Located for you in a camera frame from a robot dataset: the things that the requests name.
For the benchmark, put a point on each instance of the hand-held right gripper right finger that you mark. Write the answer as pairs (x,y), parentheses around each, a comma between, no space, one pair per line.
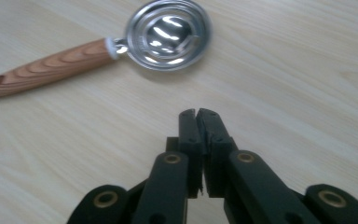
(216,146)

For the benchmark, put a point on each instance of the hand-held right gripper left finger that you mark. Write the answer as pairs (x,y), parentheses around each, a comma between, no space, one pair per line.
(190,140)

